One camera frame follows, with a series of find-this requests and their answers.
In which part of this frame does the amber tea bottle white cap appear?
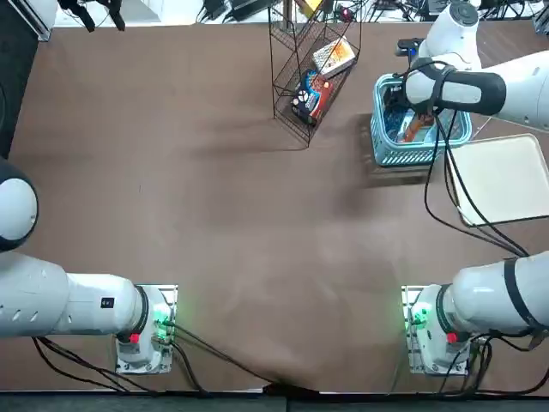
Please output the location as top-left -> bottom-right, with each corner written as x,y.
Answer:
396,113 -> 435,143

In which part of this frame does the black base power cable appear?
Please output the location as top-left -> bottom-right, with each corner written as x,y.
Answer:
32,336 -> 207,394
169,321 -> 321,394
385,330 -> 549,396

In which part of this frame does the blue Oreo cookie box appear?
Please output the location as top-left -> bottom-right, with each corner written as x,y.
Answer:
383,109 -> 415,135

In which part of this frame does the dark chocolate cookie box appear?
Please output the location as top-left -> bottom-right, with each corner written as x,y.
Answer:
290,70 -> 335,126

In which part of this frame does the black wire snack shelf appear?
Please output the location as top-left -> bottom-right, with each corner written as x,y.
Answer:
268,0 -> 364,149

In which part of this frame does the cream plastic tray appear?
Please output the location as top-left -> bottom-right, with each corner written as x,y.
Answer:
444,133 -> 549,227

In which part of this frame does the white Franzzi cracker box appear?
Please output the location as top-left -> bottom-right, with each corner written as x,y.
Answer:
311,34 -> 357,79

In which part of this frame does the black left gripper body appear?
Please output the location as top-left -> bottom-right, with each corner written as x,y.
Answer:
57,0 -> 124,9

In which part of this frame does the yellow Nabati wafer box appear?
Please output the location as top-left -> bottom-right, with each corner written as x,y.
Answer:
295,0 -> 327,18

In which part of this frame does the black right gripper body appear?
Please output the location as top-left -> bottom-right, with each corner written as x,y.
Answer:
384,83 -> 408,111

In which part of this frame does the light blue plastic shopping basket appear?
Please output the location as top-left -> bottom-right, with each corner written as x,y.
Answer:
369,72 -> 474,167

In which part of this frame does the black power brick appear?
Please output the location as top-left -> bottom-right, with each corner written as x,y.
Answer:
229,0 -> 275,21
201,0 -> 228,21

